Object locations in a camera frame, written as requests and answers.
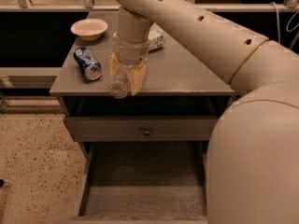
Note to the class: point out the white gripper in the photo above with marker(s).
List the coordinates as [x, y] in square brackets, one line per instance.
[130, 53]

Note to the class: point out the clear plastic water bottle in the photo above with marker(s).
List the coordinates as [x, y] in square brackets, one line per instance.
[119, 82]

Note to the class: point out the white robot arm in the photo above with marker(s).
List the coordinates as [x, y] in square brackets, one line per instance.
[252, 161]

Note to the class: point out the white labelled plastic bottle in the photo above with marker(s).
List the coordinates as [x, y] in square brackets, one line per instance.
[156, 39]

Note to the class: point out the round metal drawer knob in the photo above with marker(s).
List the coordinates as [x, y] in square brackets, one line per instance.
[147, 131]

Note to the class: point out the closed upper grey drawer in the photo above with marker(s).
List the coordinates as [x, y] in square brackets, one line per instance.
[129, 129]

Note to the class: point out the grey wooden drawer cabinet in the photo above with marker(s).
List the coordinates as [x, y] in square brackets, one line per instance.
[176, 85]

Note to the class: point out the open middle grey drawer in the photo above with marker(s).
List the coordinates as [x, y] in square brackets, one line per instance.
[143, 183]

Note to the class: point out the blue soda can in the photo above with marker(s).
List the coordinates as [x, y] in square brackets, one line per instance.
[87, 63]

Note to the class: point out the white paper bowl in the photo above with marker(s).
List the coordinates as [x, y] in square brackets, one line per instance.
[89, 29]

